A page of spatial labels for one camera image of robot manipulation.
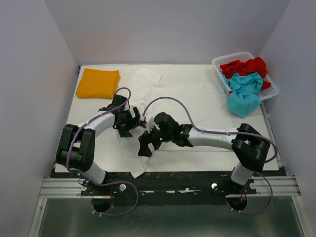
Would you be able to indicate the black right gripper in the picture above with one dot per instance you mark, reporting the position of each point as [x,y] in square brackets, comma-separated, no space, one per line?
[145,139]

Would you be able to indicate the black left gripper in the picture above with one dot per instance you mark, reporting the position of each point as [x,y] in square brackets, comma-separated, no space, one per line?
[124,130]

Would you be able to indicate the white t-shirt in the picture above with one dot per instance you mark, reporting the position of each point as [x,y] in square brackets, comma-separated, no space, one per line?
[187,96]

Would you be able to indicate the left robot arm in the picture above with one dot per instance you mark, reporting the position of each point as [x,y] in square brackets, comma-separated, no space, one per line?
[77,143]

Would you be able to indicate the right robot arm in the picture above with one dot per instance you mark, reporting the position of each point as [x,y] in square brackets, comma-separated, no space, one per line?
[249,146]

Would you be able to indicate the folded orange t-shirt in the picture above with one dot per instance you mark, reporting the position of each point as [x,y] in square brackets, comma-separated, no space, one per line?
[98,84]

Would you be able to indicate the turquoise t-shirt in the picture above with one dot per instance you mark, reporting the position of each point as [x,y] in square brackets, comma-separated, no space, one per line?
[244,98]

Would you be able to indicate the white plastic laundry basket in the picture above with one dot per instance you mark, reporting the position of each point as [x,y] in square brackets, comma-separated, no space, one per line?
[242,56]

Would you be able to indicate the red t-shirt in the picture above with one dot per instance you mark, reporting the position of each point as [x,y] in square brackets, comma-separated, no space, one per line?
[250,66]

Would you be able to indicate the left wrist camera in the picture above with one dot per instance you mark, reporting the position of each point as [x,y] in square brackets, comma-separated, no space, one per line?
[135,114]

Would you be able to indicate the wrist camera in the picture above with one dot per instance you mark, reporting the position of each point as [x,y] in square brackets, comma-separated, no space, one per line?
[135,114]
[147,123]

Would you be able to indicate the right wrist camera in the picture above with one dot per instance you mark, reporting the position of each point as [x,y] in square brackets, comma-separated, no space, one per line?
[147,123]

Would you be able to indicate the black mounting rail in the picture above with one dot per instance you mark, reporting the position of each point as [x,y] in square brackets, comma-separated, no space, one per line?
[167,188]

